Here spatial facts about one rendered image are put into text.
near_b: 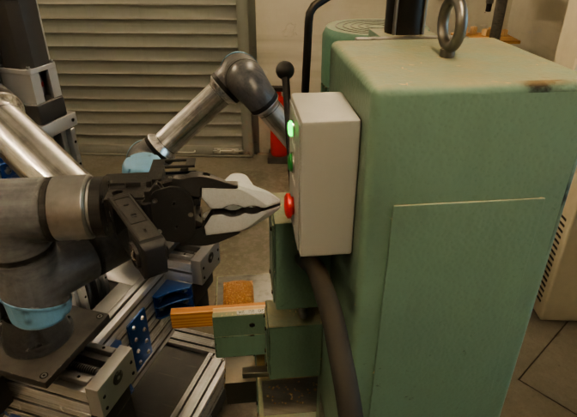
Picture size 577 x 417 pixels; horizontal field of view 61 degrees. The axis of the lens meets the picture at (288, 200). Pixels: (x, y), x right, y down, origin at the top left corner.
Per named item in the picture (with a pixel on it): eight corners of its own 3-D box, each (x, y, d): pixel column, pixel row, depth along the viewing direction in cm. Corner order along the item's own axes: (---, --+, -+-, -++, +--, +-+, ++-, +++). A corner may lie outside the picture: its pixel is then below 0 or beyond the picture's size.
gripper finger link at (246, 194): (276, 162, 61) (200, 166, 60) (281, 184, 56) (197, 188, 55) (276, 185, 62) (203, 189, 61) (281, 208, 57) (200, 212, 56)
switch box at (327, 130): (336, 211, 64) (342, 90, 57) (352, 255, 56) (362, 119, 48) (288, 214, 64) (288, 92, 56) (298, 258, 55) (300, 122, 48)
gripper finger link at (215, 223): (276, 185, 62) (203, 189, 61) (281, 208, 57) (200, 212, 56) (276, 207, 64) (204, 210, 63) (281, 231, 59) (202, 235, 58)
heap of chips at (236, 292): (252, 281, 119) (252, 274, 118) (254, 308, 111) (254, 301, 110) (223, 282, 119) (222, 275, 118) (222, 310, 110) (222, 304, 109)
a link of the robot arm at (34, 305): (109, 298, 67) (94, 229, 62) (28, 346, 59) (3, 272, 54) (75, 276, 71) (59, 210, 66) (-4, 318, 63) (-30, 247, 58)
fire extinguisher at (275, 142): (290, 154, 412) (290, 83, 383) (289, 164, 395) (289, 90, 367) (269, 154, 413) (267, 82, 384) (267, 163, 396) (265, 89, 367)
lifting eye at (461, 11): (443, 51, 57) (452, -10, 54) (464, 63, 52) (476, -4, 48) (429, 51, 57) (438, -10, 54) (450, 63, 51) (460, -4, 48)
